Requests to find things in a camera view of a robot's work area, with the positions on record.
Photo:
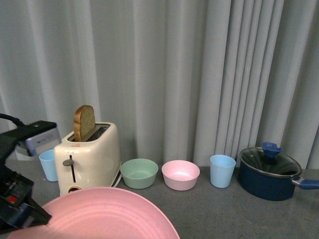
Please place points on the glass pot lid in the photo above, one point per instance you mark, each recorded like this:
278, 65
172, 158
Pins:
269, 160

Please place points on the cream two-slot toaster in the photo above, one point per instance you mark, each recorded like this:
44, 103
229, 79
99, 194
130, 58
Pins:
93, 163

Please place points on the pink bowl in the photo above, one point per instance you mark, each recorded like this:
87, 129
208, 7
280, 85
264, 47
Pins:
180, 175

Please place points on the green bowl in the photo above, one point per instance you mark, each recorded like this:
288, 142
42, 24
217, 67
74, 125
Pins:
139, 173

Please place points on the light blue cup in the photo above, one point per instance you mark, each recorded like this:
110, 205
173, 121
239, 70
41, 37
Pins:
221, 170
48, 164

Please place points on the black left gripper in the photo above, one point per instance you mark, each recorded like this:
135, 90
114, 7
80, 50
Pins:
17, 208

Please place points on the pink plate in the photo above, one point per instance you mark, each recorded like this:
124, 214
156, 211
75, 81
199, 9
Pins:
101, 213

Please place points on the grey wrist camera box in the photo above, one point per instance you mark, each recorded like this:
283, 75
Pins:
46, 137

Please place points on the light blue cup right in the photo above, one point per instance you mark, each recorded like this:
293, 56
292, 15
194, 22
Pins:
221, 170

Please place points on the brown bread slice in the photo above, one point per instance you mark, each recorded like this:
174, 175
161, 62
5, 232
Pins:
84, 122

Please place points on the light blue cup left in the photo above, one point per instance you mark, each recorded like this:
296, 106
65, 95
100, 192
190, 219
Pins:
48, 164

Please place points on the dark blue saucepan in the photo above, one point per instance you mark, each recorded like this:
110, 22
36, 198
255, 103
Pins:
271, 187

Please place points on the grey curtain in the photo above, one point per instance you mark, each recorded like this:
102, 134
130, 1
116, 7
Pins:
181, 79

